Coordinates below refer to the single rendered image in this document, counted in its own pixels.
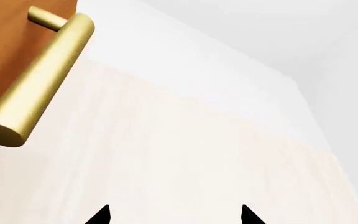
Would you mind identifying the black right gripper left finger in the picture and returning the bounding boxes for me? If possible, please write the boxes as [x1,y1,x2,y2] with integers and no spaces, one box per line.
[85,203,111,224]

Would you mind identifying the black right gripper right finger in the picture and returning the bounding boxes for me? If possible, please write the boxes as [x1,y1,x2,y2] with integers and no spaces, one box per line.
[242,203,267,224]

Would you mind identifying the brass bar cabinet handle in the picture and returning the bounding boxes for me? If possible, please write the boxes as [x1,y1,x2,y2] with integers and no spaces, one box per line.
[0,5,96,148]

